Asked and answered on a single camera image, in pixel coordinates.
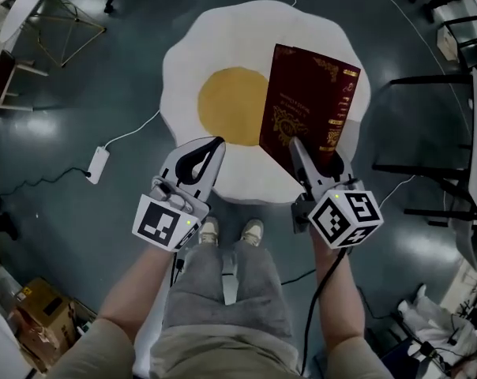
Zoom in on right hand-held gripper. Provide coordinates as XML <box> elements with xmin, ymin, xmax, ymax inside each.
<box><xmin>288</xmin><ymin>137</ymin><xmax>384</xmax><ymax>250</ymax></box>

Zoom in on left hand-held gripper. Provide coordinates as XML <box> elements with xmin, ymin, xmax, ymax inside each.
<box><xmin>132</xmin><ymin>136</ymin><xmax>227</xmax><ymax>252</ymax></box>

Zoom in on dark red hardcover book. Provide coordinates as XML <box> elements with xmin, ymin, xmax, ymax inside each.
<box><xmin>258</xmin><ymin>43</ymin><xmax>362</xmax><ymax>177</ymax></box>

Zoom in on fried egg shaped cushion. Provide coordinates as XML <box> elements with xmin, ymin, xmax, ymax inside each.
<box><xmin>160</xmin><ymin>0</ymin><xmax>372</xmax><ymax>207</ymax></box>

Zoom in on person's left forearm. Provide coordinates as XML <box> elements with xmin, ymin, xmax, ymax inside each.
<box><xmin>98</xmin><ymin>245</ymin><xmax>175</xmax><ymax>345</ymax></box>

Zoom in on person's right forearm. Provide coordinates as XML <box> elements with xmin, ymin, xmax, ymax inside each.
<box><xmin>309</xmin><ymin>227</ymin><xmax>366</xmax><ymax>355</ymax></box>

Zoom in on person's left white shoe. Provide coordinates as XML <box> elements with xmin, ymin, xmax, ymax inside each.
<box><xmin>198</xmin><ymin>217</ymin><xmax>220</xmax><ymax>246</ymax></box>

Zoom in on person's white shoe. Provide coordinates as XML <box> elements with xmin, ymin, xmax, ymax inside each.
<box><xmin>198</xmin><ymin>217</ymin><xmax>220</xmax><ymax>246</ymax></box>
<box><xmin>240</xmin><ymin>218</ymin><xmax>265</xmax><ymax>247</ymax></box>

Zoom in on person's right white shoe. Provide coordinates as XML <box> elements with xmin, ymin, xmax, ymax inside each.
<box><xmin>240</xmin><ymin>218</ymin><xmax>265</xmax><ymax>247</ymax></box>

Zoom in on white power strip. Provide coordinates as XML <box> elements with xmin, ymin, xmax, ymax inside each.
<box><xmin>86</xmin><ymin>144</ymin><xmax>111</xmax><ymax>184</ymax></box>

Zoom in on person's grey trousers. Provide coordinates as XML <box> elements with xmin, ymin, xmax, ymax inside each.
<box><xmin>159</xmin><ymin>238</ymin><xmax>297</xmax><ymax>355</ymax></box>

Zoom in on person's beige shirt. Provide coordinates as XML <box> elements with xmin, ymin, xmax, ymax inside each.
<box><xmin>44</xmin><ymin>317</ymin><xmax>393</xmax><ymax>379</ymax></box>

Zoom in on black bag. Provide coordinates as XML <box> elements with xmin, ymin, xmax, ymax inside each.
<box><xmin>0</xmin><ymin>191</ymin><xmax>21</xmax><ymax>241</ymax></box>

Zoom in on wooden chair with brown seat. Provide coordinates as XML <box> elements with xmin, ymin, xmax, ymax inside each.
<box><xmin>0</xmin><ymin>49</ymin><xmax>50</xmax><ymax>112</ymax></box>

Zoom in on brown cardboard box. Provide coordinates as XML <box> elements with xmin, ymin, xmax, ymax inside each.
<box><xmin>9</xmin><ymin>276</ymin><xmax>77</xmax><ymax>373</ymax></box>

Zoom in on black floor cable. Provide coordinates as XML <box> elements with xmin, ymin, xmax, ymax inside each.
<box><xmin>0</xmin><ymin>167</ymin><xmax>92</xmax><ymax>197</ymax></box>

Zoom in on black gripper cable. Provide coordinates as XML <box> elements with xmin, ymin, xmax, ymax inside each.
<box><xmin>301</xmin><ymin>246</ymin><xmax>348</xmax><ymax>374</ymax></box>

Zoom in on black frame chair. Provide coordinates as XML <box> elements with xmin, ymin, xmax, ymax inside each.
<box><xmin>371</xmin><ymin>144</ymin><xmax>477</xmax><ymax>272</ymax></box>

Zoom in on long white floor cable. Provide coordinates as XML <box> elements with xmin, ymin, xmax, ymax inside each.
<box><xmin>364</xmin><ymin>0</ymin><xmax>447</xmax><ymax>74</ymax></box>

